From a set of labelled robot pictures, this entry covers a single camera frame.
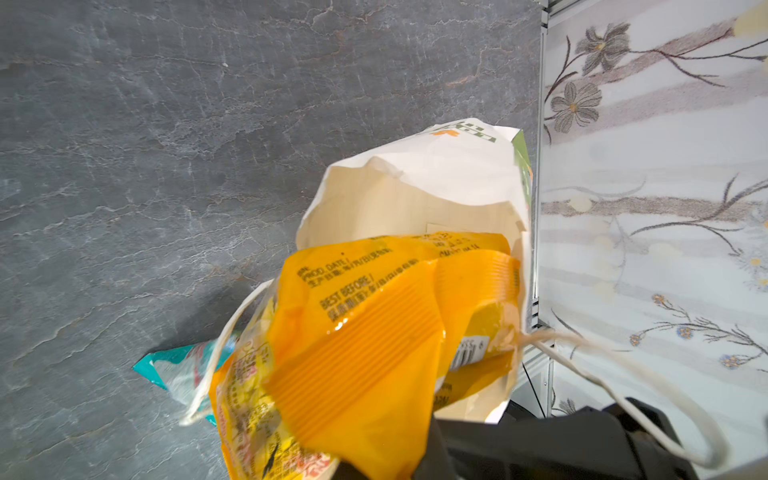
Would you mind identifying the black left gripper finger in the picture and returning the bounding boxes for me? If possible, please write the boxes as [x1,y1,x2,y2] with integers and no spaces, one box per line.
[428,402,697,479]

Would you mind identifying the yellow orange snack packet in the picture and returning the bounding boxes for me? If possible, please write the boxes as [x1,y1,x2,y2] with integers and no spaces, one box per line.
[209,232,521,479]

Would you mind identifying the white printed paper bag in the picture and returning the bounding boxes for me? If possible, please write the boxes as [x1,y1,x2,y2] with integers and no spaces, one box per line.
[179,118,730,470]

